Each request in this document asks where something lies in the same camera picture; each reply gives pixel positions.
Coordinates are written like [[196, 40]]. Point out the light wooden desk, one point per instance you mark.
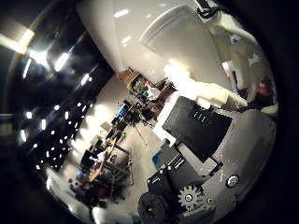
[[102, 161]]

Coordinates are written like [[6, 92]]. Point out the cluttered storage shelf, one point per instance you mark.
[[141, 84]]

